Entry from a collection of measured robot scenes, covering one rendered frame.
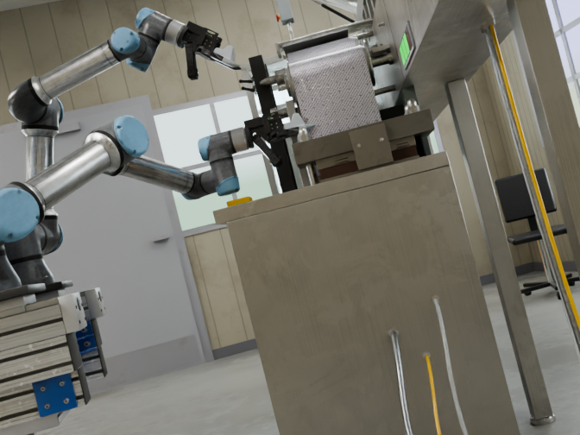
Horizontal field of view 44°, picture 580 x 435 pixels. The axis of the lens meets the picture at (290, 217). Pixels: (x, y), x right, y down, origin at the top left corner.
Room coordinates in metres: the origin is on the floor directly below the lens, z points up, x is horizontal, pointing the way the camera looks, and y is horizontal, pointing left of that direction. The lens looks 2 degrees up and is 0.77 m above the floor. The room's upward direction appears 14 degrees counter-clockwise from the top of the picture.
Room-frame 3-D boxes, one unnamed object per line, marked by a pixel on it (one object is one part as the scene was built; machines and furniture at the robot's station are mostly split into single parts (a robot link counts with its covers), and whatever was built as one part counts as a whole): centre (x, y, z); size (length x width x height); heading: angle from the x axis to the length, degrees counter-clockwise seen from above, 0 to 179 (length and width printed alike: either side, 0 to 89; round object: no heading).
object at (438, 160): (3.22, -0.21, 0.88); 2.52 x 0.66 x 0.04; 176
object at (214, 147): (2.24, 0.17, 1.11); 0.11 x 0.08 x 0.09; 86
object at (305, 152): (2.09, -0.26, 1.00); 0.40 x 0.16 x 0.06; 86
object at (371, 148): (2.00, -0.27, 0.97); 0.10 x 0.03 x 0.11; 86
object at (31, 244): (2.24, 0.83, 0.98); 0.13 x 0.12 x 0.14; 173
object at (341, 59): (2.41, -0.24, 1.16); 0.39 x 0.23 x 0.51; 176
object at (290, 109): (2.32, -0.07, 1.05); 0.06 x 0.05 x 0.31; 86
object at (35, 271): (2.23, 0.83, 0.87); 0.15 x 0.15 x 0.10
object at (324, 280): (3.22, -0.22, 0.43); 2.52 x 0.64 x 0.86; 176
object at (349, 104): (2.21, -0.23, 1.11); 0.23 x 0.01 x 0.18; 86
